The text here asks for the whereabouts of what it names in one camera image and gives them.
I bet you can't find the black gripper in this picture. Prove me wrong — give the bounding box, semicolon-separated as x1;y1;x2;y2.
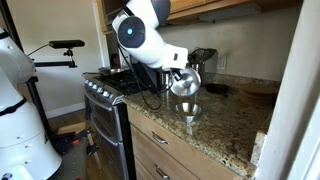
161;66;183;83

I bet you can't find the small stainless steel bowl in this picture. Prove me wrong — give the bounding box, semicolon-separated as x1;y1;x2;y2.
170;67;203;98
174;101;203;125

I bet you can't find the pile of beige chickpeas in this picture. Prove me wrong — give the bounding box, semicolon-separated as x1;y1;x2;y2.
179;110;196;118

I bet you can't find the steel frying pan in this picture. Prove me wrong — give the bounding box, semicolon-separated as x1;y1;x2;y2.
98;66;128;75

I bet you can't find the wooden base cabinet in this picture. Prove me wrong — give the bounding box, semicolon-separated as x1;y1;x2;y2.
126;105;244;180

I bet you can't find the stainless steel gas range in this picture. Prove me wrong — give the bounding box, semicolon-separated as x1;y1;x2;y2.
82;68;162;180

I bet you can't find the light wooden stick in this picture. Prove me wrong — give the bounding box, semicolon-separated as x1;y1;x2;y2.
86;132;103;170

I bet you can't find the light wooden plank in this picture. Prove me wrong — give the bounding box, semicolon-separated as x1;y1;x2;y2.
57;122;87;135

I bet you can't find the purple blue tool case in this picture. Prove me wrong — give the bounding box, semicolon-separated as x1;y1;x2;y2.
49;132;76;148

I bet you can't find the wrist-mounted camera box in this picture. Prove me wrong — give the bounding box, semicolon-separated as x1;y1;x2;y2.
162;43;190;70

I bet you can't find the white wall outlet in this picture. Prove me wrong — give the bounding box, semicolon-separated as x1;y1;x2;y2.
217;53;229;71

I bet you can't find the steel drawer handle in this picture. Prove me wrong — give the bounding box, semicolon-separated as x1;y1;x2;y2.
151;131;170;146
155;166;171;180

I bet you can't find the red handled black tool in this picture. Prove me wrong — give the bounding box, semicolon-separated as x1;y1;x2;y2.
63;127;100;157

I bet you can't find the black stereo camera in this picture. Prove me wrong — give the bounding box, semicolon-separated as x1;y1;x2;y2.
48;39;86;50

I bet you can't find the black camera stand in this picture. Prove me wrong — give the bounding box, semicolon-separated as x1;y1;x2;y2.
22;48;78;136

